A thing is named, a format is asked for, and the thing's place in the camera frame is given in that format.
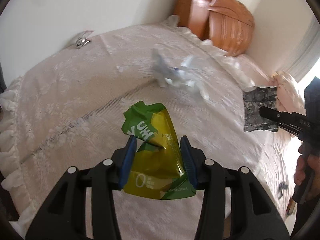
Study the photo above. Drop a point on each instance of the white green crumpled wrapper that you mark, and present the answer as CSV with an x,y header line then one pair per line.
x,y
190,76

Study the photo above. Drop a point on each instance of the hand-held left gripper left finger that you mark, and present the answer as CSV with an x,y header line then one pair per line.
x,y
127,160

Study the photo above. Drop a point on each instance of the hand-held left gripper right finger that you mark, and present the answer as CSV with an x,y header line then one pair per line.
x,y
188,162

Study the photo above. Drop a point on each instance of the green yellow drink pouch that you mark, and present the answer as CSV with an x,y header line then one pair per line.
x,y
157,165

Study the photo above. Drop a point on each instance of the white curtain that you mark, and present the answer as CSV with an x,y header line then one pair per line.
x,y
306,47

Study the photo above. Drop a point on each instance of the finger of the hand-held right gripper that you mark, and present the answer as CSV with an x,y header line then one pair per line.
x,y
282,118

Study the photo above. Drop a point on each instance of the silver foil wrapper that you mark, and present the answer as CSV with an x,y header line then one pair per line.
x,y
257,100

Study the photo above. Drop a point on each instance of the wooden headboard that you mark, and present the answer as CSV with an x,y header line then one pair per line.
x,y
220,20

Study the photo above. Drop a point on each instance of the small blue white scrap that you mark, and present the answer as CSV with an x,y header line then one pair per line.
x,y
283,188

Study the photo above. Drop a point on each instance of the pink ruffled pillow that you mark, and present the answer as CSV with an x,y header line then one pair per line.
x,y
290,90

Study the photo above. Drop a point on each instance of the person's right hand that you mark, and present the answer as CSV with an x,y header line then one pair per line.
x,y
303,167

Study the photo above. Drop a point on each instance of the small silver torn wrapper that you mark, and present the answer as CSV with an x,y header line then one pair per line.
x,y
82,40

